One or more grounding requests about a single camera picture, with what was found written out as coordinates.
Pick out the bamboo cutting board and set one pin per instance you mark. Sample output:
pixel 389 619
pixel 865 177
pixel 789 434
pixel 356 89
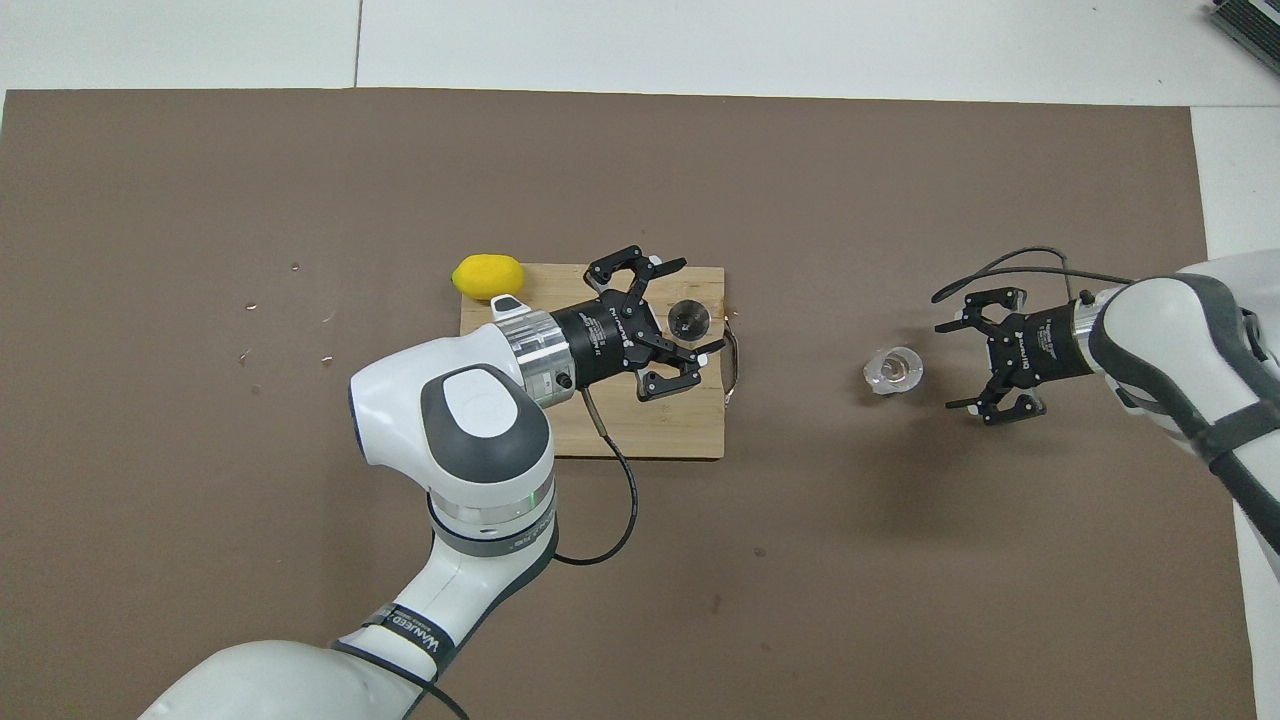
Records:
pixel 690 430

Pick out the steel double jigger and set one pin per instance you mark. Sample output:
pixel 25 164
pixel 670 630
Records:
pixel 689 318

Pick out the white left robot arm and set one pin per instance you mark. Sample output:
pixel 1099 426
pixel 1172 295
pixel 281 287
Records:
pixel 480 420

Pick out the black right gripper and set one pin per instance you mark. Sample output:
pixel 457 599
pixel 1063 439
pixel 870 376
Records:
pixel 1040 348

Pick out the yellow lemon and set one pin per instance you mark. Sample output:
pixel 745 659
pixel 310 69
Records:
pixel 486 276

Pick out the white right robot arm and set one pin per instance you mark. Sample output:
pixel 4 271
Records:
pixel 1160 330

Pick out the small clear glass cup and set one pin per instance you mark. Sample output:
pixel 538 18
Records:
pixel 894 371

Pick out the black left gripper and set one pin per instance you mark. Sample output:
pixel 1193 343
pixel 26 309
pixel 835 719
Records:
pixel 605 340

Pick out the brown table mat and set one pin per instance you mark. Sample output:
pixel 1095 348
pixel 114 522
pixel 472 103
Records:
pixel 600 150

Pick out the grey ribbed device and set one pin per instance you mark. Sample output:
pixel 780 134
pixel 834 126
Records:
pixel 1250 20

